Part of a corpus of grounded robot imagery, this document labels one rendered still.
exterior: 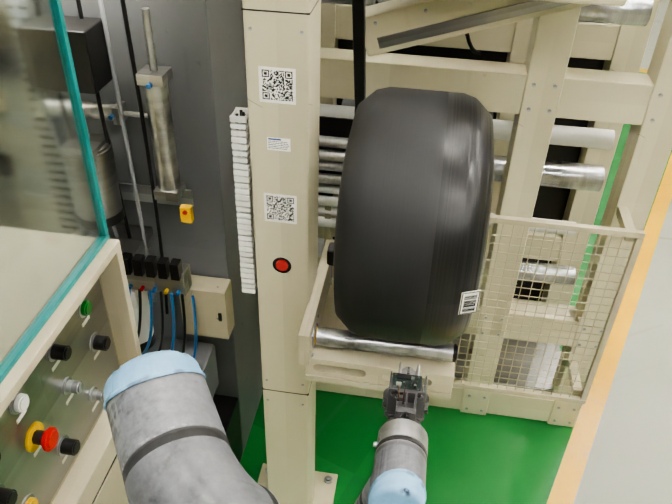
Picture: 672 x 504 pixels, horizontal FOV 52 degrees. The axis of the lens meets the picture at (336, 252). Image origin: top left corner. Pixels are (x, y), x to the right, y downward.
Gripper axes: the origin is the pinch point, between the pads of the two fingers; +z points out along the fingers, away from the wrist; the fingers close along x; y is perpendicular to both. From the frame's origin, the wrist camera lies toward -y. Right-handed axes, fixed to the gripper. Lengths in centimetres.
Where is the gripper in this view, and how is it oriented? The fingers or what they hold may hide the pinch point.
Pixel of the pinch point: (408, 374)
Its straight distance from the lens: 145.2
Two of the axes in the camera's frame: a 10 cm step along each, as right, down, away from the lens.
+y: 0.5, -8.7, -4.9
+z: 1.5, -4.8, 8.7
